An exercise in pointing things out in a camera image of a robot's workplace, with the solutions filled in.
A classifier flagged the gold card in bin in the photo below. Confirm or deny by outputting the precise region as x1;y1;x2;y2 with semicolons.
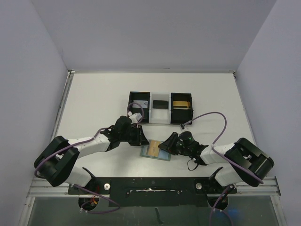
173;101;191;110

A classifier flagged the gold card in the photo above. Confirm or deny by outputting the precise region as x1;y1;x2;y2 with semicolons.
173;101;191;110
147;140;161;157

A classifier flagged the silver blue card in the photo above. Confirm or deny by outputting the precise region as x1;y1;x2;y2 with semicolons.
132;100;149;109

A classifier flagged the white middle bin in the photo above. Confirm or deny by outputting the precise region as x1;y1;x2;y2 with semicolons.
149;92;171;124

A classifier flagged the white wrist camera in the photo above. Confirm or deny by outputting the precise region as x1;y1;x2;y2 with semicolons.
180;124;188;131
127;112;143;124

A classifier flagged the purple cable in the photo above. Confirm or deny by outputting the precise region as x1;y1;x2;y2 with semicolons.
34;102;144;178
180;112;264;184

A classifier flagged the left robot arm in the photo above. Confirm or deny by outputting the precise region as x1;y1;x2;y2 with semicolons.
34;112;149;187

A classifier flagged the black left bin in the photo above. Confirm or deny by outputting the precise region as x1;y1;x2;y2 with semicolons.
127;91;151;123

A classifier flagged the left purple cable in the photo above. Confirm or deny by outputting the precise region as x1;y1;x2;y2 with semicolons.
34;102;144;178

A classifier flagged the aluminium front rail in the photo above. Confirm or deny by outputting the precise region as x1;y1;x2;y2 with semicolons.
26;177;281;197

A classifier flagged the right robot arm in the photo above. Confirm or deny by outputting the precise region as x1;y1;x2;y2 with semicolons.
158;131;275;187

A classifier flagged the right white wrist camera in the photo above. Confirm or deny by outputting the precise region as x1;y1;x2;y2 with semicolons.
180;124;188;131

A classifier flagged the black bin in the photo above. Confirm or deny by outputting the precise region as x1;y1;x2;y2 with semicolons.
127;91;151;123
171;93;193;124

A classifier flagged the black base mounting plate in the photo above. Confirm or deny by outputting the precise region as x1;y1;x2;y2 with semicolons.
68;177;225;207

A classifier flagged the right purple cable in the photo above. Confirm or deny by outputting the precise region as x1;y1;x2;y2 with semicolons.
180;112;264;184

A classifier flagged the black right bin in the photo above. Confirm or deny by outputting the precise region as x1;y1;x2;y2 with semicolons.
171;93;193;124

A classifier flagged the green leather card holder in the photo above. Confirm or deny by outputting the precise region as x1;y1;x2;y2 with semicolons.
140;139;171;161

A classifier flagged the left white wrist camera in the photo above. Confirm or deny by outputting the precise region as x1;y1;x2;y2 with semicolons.
127;112;143;124

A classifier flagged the black card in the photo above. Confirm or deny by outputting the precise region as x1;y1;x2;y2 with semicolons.
152;100;168;109

